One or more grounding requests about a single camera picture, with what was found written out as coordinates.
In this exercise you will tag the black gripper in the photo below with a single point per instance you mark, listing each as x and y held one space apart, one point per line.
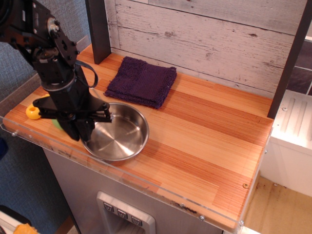
73 101

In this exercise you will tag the silver metal pot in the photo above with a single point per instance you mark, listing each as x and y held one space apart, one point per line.
123 138

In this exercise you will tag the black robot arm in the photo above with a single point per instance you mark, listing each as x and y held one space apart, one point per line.
30 28

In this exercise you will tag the green round toy vegetable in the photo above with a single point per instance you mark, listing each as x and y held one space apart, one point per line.
56 124

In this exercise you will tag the clear acrylic edge guard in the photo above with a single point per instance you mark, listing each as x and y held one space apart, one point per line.
203 153

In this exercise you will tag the grey toy fridge cabinet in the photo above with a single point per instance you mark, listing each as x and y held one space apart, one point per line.
80 186

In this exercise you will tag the purple folded cloth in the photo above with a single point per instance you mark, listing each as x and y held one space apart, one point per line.
141 83

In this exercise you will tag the orange object bottom left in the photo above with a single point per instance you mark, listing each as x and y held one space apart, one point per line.
25 229

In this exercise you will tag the yellow handled toy knife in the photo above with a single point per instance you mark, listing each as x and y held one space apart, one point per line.
32 112

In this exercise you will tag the dark vertical post left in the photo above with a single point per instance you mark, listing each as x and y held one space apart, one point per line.
99 32

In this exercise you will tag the dark vertical post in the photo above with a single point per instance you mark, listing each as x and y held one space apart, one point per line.
291 60
99 32

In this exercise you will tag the dark vertical post right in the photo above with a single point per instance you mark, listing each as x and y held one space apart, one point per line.
291 60

